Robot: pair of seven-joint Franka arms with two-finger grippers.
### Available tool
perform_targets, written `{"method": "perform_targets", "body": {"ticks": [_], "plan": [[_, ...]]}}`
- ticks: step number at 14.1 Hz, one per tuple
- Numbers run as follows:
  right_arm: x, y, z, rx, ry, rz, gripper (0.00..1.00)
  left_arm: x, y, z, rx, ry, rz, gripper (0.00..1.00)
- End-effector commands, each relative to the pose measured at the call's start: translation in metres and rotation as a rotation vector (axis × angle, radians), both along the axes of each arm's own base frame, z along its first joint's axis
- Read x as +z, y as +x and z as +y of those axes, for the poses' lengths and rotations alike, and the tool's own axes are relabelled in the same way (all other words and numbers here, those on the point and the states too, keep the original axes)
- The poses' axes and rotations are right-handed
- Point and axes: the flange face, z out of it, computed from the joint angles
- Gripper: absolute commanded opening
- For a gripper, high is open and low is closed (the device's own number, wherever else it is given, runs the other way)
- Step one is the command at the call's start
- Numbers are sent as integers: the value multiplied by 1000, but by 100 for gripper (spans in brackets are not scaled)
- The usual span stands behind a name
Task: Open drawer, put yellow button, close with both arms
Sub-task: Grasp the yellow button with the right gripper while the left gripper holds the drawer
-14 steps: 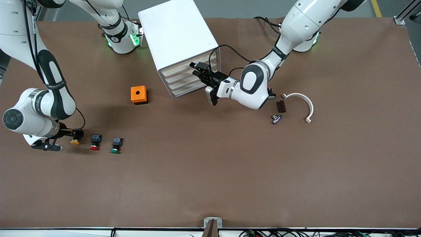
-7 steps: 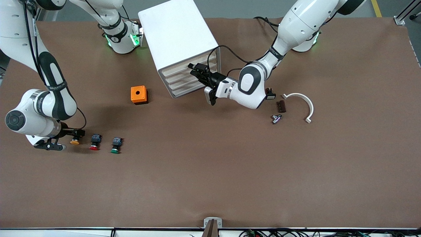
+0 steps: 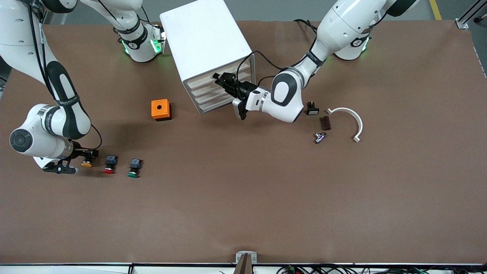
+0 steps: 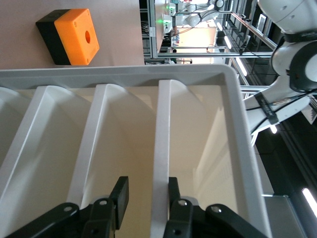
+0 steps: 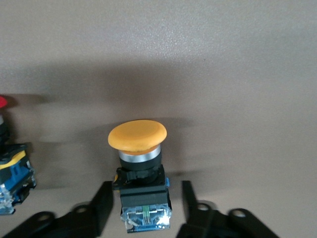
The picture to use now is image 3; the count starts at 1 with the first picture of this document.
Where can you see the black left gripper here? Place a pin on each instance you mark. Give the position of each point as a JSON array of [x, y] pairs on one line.
[[241, 89]]

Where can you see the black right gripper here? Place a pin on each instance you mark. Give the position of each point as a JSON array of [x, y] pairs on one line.
[[80, 153]]

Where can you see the yellow mushroom push button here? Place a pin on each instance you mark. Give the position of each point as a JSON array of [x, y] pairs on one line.
[[86, 164]]

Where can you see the white plastic bin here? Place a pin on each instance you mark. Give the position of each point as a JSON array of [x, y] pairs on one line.
[[201, 80]]

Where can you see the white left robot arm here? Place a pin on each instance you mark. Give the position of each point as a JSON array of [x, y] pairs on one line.
[[289, 102]]

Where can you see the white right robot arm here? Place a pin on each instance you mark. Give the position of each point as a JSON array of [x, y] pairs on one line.
[[61, 114]]

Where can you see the white cabinet drawer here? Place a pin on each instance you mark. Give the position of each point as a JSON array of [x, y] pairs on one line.
[[217, 103], [213, 95], [207, 88]]

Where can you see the red mushroom push button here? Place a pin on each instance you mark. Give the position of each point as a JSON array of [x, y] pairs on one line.
[[110, 160]]

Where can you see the green mushroom push button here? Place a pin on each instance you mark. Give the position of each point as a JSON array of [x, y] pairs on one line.
[[134, 164]]

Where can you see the white drawer cabinet housing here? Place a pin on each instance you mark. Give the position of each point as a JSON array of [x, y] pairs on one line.
[[205, 34]]

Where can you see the orange push button box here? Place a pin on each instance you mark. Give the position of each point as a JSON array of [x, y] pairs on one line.
[[159, 108]]

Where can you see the brown ribbed cylinder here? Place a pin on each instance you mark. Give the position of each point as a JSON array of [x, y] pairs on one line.
[[326, 123]]

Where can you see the chrome valve fitting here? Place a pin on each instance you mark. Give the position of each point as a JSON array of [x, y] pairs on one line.
[[320, 137]]

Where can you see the black white rectangular switch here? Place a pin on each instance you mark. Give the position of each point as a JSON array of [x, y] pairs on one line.
[[312, 109]]

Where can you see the white table edge rail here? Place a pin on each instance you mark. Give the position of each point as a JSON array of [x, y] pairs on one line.
[[76, 268]]

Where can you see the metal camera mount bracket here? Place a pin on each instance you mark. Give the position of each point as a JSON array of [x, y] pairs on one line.
[[246, 259]]

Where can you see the aluminium frame post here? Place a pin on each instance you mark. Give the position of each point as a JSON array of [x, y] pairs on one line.
[[470, 15]]

